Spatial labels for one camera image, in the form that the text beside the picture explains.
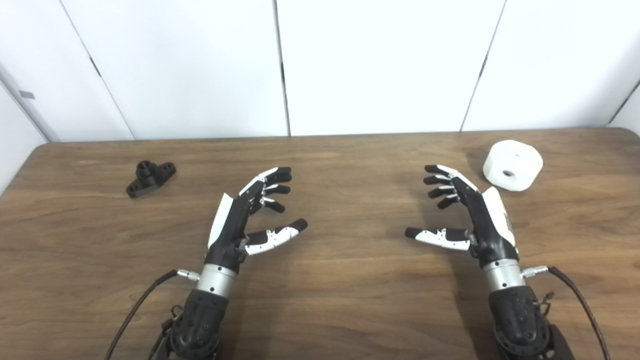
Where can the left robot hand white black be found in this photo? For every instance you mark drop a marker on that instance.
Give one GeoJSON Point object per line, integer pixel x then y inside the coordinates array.
{"type": "Point", "coordinates": [227, 235]}

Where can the small grey wall tag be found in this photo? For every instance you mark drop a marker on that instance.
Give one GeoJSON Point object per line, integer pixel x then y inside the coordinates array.
{"type": "Point", "coordinates": [26, 94]}

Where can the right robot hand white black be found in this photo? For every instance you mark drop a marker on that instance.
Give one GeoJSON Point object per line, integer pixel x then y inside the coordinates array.
{"type": "Point", "coordinates": [490, 235]}

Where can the round white piece with hole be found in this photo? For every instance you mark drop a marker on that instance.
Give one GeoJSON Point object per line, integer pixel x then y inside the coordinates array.
{"type": "Point", "coordinates": [517, 157]}

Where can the black flanged holder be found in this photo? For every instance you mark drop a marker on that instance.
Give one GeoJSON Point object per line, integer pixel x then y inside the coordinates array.
{"type": "Point", "coordinates": [150, 177]}

